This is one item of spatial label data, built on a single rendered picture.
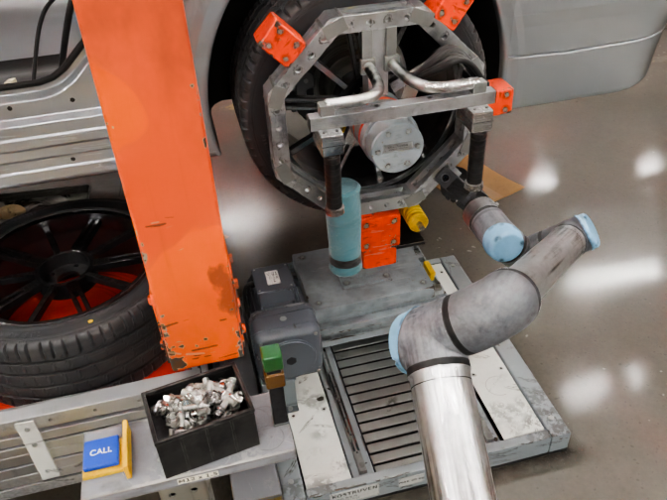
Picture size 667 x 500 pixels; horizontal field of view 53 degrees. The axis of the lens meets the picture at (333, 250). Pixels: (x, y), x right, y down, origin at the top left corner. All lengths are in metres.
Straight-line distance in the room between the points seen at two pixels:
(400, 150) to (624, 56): 0.82
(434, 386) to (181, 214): 0.55
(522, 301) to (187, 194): 0.63
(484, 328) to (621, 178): 2.16
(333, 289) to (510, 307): 1.02
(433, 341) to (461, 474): 0.23
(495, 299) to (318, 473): 0.85
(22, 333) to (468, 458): 1.10
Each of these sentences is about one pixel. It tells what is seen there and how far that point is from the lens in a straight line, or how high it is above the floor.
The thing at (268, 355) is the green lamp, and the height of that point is 0.66.
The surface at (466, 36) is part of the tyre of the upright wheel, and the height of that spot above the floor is 1.00.
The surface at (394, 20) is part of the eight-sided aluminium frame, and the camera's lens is 1.62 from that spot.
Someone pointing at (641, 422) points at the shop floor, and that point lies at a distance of 2.20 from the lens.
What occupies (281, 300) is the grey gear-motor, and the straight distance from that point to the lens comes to 1.86.
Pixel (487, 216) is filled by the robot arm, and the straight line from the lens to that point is 1.69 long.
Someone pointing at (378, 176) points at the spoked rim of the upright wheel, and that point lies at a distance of 1.91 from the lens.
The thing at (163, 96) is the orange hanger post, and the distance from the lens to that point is 1.17.
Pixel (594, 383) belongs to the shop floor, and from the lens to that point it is 2.26.
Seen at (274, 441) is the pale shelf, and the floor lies 0.45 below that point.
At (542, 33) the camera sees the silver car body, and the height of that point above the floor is 0.96.
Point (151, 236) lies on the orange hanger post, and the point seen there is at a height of 0.88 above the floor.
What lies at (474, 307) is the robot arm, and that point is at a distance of 1.18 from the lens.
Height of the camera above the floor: 1.61
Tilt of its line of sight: 37 degrees down
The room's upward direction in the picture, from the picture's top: 3 degrees counter-clockwise
